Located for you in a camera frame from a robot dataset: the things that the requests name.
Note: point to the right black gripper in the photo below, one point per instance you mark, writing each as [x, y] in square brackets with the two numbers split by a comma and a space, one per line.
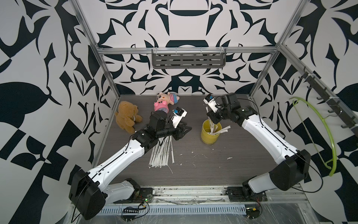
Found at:
[214, 119]

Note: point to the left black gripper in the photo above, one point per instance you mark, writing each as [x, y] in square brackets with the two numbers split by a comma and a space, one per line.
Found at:
[179, 133]

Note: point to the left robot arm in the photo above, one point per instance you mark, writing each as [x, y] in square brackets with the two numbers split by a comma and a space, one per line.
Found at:
[91, 191]

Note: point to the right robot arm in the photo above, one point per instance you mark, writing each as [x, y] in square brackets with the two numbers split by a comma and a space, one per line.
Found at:
[292, 164]

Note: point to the bundle of wrapped straws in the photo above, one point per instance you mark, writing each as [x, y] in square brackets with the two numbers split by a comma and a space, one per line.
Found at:
[218, 130]

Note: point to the yellow plastic cup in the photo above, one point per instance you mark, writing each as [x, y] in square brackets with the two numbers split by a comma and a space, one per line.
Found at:
[206, 136]

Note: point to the pink alarm clock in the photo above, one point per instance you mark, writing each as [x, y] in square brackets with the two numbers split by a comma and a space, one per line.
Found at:
[161, 105]

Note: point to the brown teddy bear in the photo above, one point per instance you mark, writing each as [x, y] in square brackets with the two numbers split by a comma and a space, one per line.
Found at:
[127, 116]

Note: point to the green plastic hanger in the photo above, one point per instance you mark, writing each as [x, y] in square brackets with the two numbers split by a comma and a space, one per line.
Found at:
[315, 133]

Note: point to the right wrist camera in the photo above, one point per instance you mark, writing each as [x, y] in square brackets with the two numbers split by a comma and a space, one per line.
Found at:
[211, 102]

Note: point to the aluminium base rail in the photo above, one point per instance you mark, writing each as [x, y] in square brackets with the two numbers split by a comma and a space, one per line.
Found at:
[190, 194]

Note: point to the grey slotted wall shelf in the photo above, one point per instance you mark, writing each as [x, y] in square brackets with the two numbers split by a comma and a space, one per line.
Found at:
[188, 58]

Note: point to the white cable duct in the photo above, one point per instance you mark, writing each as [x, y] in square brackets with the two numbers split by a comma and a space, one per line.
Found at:
[197, 209]

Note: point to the black wall hook rail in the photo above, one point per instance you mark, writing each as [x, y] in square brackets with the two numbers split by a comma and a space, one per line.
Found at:
[337, 107]

